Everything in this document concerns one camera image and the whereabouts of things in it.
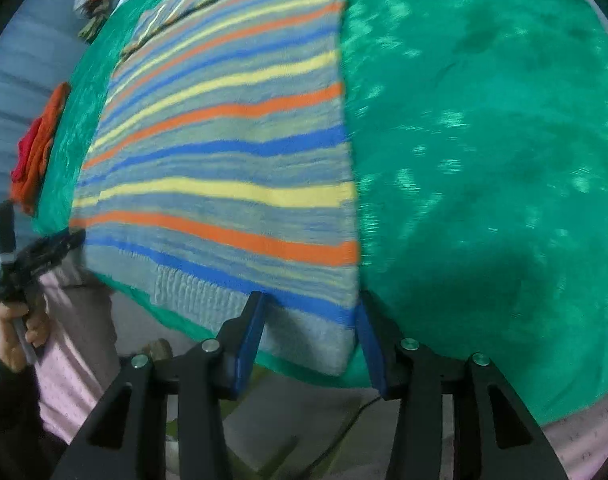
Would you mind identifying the yellow-green floor mat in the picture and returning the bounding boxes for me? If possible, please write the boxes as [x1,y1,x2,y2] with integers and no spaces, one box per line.
[166,360,305,480]

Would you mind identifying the black floor cable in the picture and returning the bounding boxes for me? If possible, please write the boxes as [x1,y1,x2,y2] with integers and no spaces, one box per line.
[309,394,385,466]

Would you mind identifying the green velvet blanket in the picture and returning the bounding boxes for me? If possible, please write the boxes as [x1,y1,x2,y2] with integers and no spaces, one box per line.
[31,0,608,428]

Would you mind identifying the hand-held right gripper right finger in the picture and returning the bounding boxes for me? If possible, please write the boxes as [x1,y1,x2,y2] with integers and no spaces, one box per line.
[356,290,569,480]

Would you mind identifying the grey-blue curtain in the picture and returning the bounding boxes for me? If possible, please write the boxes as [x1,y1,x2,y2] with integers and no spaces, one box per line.
[0,0,90,286]

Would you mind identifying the person's left forearm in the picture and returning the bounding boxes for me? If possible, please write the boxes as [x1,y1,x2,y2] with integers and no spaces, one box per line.
[0,355,72,480]

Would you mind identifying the orange garment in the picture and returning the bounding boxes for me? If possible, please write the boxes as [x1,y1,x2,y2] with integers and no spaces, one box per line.
[9,81,72,216]

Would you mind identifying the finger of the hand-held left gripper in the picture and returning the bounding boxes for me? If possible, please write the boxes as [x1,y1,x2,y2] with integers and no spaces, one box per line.
[21,230,87,271]
[0,201,17,263]

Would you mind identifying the person's pink dotted pyjamas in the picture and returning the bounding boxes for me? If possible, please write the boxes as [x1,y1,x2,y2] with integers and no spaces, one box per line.
[31,250,608,480]

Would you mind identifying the beige slipper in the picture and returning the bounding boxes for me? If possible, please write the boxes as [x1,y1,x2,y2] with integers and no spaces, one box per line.
[141,338,173,361]

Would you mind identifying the person's left hand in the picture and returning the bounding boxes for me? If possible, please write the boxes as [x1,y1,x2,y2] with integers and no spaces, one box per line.
[0,300,52,373]

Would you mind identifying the striped knit t-shirt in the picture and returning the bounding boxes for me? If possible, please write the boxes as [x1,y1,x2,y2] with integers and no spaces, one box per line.
[66,0,369,378]

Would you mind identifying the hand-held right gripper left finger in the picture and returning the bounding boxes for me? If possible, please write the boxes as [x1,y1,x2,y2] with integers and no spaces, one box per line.
[51,291,267,480]

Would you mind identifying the red garment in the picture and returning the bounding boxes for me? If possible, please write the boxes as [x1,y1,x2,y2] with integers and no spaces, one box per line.
[10,117,45,183]

